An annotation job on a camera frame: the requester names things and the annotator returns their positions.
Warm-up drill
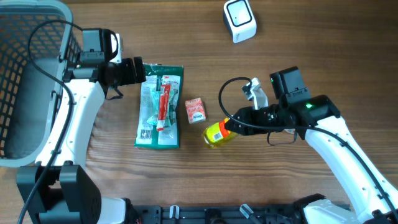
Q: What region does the yellow liquid bottle silver cap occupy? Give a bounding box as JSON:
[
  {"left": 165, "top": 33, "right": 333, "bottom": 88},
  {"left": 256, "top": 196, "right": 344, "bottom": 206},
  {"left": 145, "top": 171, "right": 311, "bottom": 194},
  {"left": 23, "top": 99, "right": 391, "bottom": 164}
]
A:
[{"left": 202, "top": 118, "right": 238, "bottom": 148}]

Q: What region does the small red patterned box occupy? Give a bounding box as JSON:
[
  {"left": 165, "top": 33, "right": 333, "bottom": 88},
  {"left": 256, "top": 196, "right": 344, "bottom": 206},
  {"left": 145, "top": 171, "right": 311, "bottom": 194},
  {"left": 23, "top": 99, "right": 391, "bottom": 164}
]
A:
[{"left": 185, "top": 98, "right": 206, "bottom": 124}]

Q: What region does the red snack stick packet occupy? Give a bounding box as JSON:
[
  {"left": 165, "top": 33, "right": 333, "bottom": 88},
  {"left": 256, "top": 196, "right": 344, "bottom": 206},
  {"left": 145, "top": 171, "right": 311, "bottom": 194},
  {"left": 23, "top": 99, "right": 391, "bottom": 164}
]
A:
[{"left": 156, "top": 84, "right": 171, "bottom": 131}]

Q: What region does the dark grey mesh basket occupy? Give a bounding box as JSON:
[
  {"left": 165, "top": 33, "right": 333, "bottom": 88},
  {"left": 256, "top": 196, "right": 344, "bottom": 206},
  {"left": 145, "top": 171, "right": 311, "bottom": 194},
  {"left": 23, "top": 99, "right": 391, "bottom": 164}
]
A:
[{"left": 1, "top": 1, "right": 80, "bottom": 167}]

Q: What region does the green lid white jar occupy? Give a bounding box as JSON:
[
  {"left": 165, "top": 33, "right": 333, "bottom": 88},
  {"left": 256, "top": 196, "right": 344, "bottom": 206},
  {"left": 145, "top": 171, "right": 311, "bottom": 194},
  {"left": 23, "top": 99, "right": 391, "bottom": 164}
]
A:
[{"left": 285, "top": 129, "right": 295, "bottom": 134}]

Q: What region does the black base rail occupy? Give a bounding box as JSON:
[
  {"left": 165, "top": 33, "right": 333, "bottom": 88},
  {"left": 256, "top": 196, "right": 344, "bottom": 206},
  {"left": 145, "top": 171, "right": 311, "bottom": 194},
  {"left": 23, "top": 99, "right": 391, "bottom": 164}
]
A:
[{"left": 129, "top": 204, "right": 307, "bottom": 224}]

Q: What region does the green 3M gloves package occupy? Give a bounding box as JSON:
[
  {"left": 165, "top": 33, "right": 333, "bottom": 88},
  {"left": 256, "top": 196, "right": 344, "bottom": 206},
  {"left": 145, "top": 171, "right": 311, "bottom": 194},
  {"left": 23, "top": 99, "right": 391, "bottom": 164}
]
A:
[{"left": 134, "top": 64, "right": 183, "bottom": 149}]

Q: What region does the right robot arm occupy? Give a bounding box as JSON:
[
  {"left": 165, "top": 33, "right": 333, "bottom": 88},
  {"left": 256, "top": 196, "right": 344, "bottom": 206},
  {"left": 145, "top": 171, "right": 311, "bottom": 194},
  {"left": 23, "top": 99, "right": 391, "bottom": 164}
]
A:
[{"left": 226, "top": 95, "right": 397, "bottom": 223}]

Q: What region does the white barcode scanner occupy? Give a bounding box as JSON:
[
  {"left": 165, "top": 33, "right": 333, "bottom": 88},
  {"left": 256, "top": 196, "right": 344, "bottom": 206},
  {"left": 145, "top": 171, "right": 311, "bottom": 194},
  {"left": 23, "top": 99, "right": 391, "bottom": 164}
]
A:
[{"left": 223, "top": 0, "right": 257, "bottom": 44}]

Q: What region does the light green wipes sachet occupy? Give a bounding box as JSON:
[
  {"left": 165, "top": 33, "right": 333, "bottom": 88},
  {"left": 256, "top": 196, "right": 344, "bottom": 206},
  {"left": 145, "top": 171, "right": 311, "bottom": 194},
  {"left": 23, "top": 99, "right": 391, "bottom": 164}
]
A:
[{"left": 147, "top": 90, "right": 160, "bottom": 126}]

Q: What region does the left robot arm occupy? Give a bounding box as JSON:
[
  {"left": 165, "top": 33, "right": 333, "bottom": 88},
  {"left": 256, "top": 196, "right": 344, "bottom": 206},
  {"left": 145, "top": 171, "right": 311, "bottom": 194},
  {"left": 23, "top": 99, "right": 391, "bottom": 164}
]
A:
[{"left": 16, "top": 57, "right": 145, "bottom": 223}]

